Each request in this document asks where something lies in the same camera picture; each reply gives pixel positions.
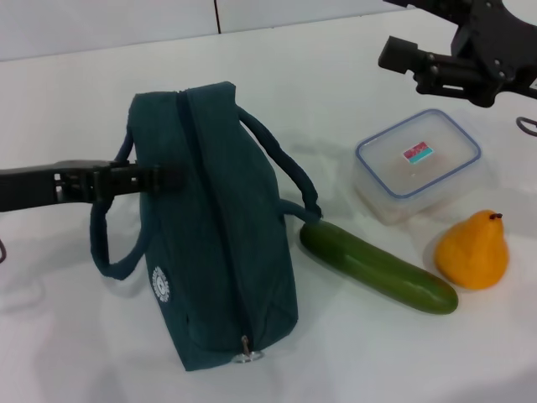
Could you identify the orange pear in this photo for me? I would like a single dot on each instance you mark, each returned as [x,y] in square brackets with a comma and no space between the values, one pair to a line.
[472,256]

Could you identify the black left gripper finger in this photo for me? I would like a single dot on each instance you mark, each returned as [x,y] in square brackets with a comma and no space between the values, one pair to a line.
[138,180]

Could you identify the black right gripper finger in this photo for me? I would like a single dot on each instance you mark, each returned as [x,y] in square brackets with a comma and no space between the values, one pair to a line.
[440,3]
[440,71]

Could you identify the dark teal fabric lunch bag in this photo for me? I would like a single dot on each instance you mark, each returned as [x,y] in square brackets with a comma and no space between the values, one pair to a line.
[210,210]

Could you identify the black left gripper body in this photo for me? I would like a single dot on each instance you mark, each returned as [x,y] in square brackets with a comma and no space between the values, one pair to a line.
[33,186]

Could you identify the clear plastic box blue-rimmed lid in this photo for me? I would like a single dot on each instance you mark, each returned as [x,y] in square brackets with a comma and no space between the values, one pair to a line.
[415,163]

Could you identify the green cucumber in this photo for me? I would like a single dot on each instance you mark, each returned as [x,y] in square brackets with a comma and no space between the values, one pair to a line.
[377,268]

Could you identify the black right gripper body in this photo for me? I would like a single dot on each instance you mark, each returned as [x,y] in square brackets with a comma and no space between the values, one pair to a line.
[503,46]

